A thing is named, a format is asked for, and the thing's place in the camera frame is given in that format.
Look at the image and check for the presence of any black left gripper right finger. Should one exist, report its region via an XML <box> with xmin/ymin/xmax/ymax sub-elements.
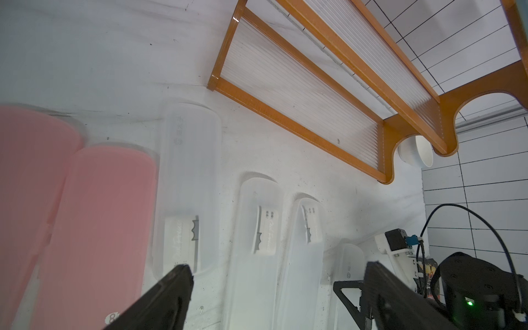
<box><xmin>362</xmin><ymin>262</ymin><xmax>456</xmax><ymax>330</ymax></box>

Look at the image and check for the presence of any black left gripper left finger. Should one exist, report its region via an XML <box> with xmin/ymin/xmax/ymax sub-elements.
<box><xmin>106</xmin><ymin>264</ymin><xmax>194</xmax><ymax>329</ymax></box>

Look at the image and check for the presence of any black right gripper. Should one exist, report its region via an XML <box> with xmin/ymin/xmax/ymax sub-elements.
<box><xmin>333</xmin><ymin>235</ymin><xmax>437</xmax><ymax>330</ymax></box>

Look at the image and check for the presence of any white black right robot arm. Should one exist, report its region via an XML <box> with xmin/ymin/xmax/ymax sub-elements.
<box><xmin>333</xmin><ymin>252</ymin><xmax>527</xmax><ymax>329</ymax></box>

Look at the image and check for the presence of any pink pencil case right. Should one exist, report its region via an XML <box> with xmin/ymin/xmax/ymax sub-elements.
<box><xmin>31</xmin><ymin>145</ymin><xmax>157</xmax><ymax>329</ymax></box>

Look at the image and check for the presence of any pink pencil case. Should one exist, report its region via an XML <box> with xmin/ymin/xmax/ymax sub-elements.
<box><xmin>1</xmin><ymin>105</ymin><xmax>83</xmax><ymax>329</ymax></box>
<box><xmin>31</xmin><ymin>145</ymin><xmax>157</xmax><ymax>329</ymax></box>

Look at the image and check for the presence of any pink pencil case left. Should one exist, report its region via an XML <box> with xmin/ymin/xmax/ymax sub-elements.
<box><xmin>1</xmin><ymin>105</ymin><xmax>83</xmax><ymax>329</ymax></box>

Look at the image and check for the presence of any orange wooden two-tier shelf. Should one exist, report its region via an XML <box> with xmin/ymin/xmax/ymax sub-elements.
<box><xmin>207</xmin><ymin>1</ymin><xmax>527</xmax><ymax>184</ymax></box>

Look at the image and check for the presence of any white ceramic bowl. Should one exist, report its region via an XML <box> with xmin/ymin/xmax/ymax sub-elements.
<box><xmin>397</xmin><ymin>136</ymin><xmax>434</xmax><ymax>169</ymax></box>

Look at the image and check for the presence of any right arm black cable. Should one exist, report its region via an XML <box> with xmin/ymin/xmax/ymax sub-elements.
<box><xmin>415</xmin><ymin>203</ymin><xmax>525</xmax><ymax>314</ymax></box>

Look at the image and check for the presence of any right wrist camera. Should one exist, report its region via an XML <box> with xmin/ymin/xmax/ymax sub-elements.
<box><xmin>384</xmin><ymin>228</ymin><xmax>420</xmax><ymax>252</ymax></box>

